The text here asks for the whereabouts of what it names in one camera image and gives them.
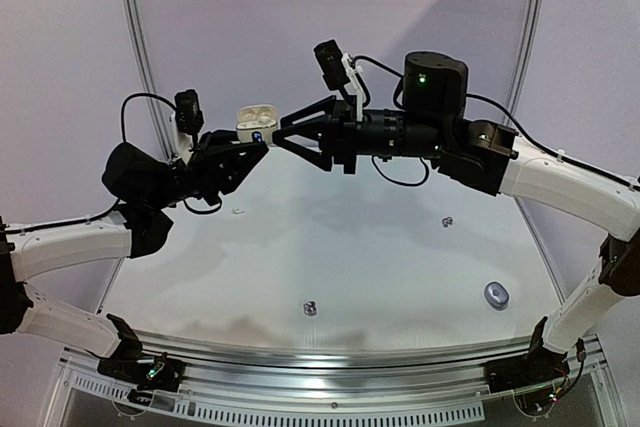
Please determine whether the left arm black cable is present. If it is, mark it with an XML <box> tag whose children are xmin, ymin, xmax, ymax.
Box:
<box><xmin>4</xmin><ymin>91</ymin><xmax>224</xmax><ymax>236</ymax></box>

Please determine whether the aluminium frame post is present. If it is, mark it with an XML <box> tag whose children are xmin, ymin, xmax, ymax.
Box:
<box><xmin>505</xmin><ymin>0</ymin><xmax>543</xmax><ymax>115</ymax></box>
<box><xmin>122</xmin><ymin>0</ymin><xmax>173</xmax><ymax>157</ymax></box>

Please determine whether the white earbud charging case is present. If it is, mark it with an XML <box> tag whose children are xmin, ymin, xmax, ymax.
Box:
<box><xmin>236</xmin><ymin>104</ymin><xmax>279</xmax><ymax>145</ymax></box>

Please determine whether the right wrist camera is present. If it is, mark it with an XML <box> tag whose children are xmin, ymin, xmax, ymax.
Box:
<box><xmin>313</xmin><ymin>39</ymin><xmax>370</xmax><ymax>121</ymax></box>

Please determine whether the grey oval puck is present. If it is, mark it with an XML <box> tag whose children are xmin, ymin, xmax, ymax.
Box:
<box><xmin>484</xmin><ymin>282</ymin><xmax>510</xmax><ymax>311</ymax></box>

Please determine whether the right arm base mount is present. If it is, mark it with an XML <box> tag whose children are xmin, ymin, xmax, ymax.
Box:
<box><xmin>483</xmin><ymin>317</ymin><xmax>586</xmax><ymax>395</ymax></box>

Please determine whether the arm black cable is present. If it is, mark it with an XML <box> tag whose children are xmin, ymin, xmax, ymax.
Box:
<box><xmin>4</xmin><ymin>91</ymin><xmax>224</xmax><ymax>236</ymax></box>
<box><xmin>352</xmin><ymin>55</ymin><xmax>640</xmax><ymax>188</ymax></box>

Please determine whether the right aluminium frame post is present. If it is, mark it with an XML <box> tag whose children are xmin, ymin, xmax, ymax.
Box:
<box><xmin>505</xmin><ymin>0</ymin><xmax>543</xmax><ymax>115</ymax></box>

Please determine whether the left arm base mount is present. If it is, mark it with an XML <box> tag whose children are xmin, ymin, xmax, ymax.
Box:
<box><xmin>97</xmin><ymin>314</ymin><xmax>186</xmax><ymax>392</ymax></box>

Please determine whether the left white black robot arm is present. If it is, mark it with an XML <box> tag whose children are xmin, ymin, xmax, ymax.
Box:
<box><xmin>1</xmin><ymin>131</ymin><xmax>268</xmax><ymax>381</ymax></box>

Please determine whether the aluminium front rail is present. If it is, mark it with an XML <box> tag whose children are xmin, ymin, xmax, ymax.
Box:
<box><xmin>58</xmin><ymin>331</ymin><xmax>609</xmax><ymax>401</ymax></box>

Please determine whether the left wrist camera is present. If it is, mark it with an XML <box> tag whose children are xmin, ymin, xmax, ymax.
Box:
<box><xmin>169</xmin><ymin>89</ymin><xmax>204</xmax><ymax>162</ymax></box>

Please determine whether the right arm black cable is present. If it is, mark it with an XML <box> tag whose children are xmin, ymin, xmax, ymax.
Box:
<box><xmin>352</xmin><ymin>55</ymin><xmax>640</xmax><ymax>188</ymax></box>

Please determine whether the left aluminium frame post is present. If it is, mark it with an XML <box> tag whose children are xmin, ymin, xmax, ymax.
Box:
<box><xmin>122</xmin><ymin>0</ymin><xmax>173</xmax><ymax>157</ymax></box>

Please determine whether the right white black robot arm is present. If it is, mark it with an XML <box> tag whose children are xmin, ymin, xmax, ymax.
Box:
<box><xmin>273</xmin><ymin>47</ymin><xmax>639</xmax><ymax>383</ymax></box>

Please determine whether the white slotted cable duct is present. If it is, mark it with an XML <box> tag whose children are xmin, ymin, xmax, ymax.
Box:
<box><xmin>57</xmin><ymin>373</ymin><xmax>487</xmax><ymax>426</ymax></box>

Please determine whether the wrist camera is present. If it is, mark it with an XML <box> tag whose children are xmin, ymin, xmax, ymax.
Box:
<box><xmin>313</xmin><ymin>39</ymin><xmax>370</xmax><ymax>121</ymax></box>
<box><xmin>169</xmin><ymin>89</ymin><xmax>204</xmax><ymax>162</ymax></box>

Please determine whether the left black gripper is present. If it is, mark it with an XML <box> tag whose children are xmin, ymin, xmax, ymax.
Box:
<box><xmin>144</xmin><ymin>128</ymin><xmax>269</xmax><ymax>209</ymax></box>

